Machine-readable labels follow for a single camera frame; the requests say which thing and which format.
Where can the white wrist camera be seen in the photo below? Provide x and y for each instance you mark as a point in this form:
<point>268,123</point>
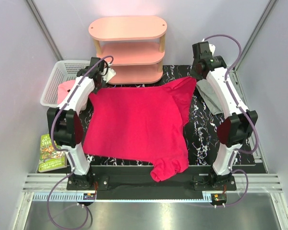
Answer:
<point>212,49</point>
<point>110,73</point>

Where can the pink three-tier shelf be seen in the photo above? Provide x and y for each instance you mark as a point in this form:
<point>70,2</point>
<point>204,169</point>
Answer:
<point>137,44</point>

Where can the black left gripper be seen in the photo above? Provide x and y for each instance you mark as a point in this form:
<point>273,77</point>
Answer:
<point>95,90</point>

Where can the green treehouse book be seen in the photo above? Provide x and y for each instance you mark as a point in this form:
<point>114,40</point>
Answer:
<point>50,159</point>

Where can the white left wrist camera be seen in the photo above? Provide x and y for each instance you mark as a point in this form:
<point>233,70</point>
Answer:
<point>110,73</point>

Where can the light pink cloth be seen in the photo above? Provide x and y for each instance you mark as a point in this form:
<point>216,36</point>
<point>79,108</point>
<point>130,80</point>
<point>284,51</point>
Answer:
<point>63,90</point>

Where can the grey folded t-shirt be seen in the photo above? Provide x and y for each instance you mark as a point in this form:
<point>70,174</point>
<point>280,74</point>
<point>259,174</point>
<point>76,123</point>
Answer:
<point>212,98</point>

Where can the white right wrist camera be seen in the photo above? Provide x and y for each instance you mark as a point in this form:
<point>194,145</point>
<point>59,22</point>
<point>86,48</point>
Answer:
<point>212,49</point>

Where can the white plastic basket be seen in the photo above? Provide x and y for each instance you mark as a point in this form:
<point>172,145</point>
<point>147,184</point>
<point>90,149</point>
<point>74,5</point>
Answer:
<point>64,70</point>

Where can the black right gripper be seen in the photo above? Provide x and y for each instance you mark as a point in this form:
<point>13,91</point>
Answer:
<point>200,76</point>

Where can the aluminium frame rail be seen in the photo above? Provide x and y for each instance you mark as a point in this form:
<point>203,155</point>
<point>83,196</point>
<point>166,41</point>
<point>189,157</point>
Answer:
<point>53,187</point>

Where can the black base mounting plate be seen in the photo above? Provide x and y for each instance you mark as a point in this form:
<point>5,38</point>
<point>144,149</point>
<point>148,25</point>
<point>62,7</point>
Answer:
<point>135,183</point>

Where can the red t-shirt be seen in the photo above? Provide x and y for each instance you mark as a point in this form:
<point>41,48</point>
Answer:
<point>142,124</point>

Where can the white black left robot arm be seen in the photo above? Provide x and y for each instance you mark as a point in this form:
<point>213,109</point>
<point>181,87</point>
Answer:
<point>65,127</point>

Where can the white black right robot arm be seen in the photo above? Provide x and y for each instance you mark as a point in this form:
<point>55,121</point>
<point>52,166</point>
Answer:
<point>239,120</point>

